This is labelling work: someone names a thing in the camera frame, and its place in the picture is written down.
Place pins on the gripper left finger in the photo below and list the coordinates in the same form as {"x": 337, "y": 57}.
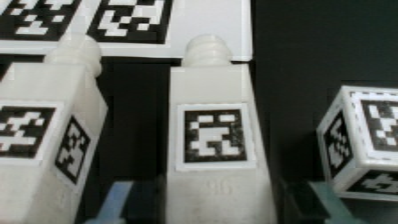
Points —
{"x": 108, "y": 214}

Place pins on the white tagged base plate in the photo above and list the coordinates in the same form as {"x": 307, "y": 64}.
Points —
{"x": 140, "y": 28}

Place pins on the white chair leg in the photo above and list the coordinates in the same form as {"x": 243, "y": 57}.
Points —
{"x": 51, "y": 117}
{"x": 217, "y": 183}

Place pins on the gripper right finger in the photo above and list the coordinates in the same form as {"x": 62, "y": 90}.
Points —
{"x": 330, "y": 211}

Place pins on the white tagged cube left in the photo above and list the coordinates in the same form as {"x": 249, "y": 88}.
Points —
{"x": 357, "y": 141}

